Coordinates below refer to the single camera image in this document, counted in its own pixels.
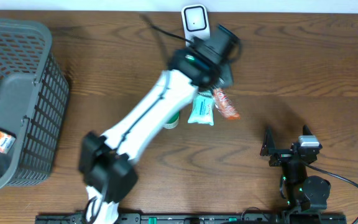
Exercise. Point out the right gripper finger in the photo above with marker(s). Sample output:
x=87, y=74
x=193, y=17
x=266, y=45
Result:
x=306, y=131
x=268, y=145

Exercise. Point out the white barcode scanner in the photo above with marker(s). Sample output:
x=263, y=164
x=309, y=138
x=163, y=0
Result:
x=195, y=21

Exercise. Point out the teal wet wipes pack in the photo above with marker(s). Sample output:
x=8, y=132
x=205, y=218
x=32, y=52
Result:
x=202, y=109

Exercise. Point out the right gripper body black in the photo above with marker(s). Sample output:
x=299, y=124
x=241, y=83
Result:
x=281, y=156

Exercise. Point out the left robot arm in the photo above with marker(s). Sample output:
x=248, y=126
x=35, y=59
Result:
x=107, y=161

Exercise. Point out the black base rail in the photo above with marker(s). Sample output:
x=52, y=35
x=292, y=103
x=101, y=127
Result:
x=249, y=216

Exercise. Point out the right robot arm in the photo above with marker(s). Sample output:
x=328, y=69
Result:
x=304, y=193

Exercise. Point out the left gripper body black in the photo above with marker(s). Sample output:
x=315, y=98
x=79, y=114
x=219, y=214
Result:
x=225, y=73

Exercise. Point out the green lid jar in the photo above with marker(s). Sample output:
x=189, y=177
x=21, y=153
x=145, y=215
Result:
x=172, y=122

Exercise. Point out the orange Top chocolate bar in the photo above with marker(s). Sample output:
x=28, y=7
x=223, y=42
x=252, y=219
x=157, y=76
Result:
x=224, y=105

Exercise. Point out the grey plastic basket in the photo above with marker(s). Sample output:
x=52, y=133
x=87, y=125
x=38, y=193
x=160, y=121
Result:
x=34, y=96

